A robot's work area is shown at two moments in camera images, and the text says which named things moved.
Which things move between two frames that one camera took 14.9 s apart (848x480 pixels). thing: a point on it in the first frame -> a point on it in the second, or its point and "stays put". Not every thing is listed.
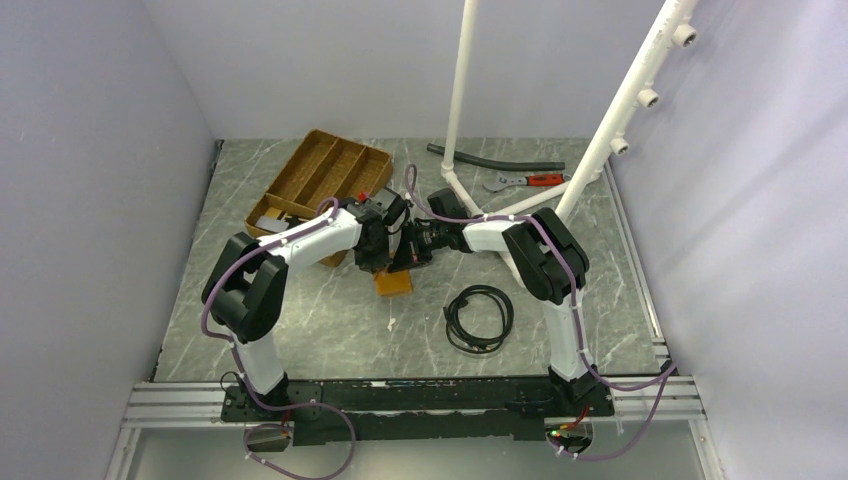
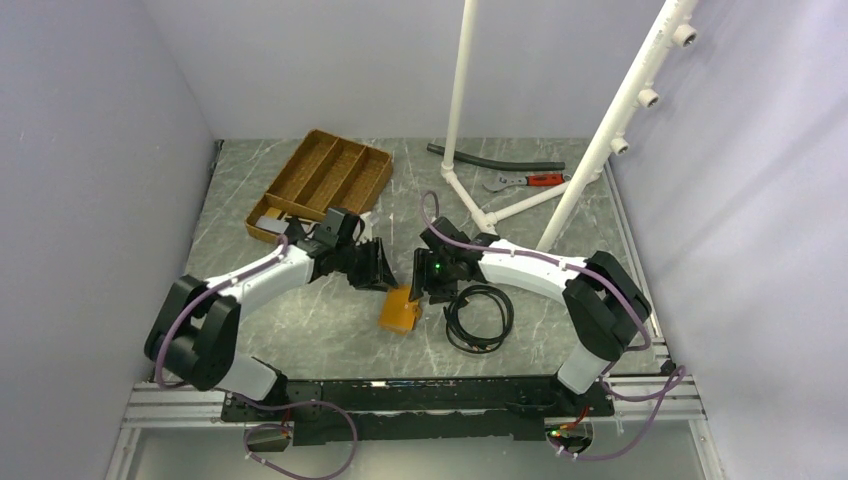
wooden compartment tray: x=327 y=166 stays put
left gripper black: x=378 y=262 -> x=377 y=275
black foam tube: x=502 y=165 stays put
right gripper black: x=404 y=258 -> x=438 y=293
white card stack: x=271 y=221 stays put
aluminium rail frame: x=670 y=398 stays put
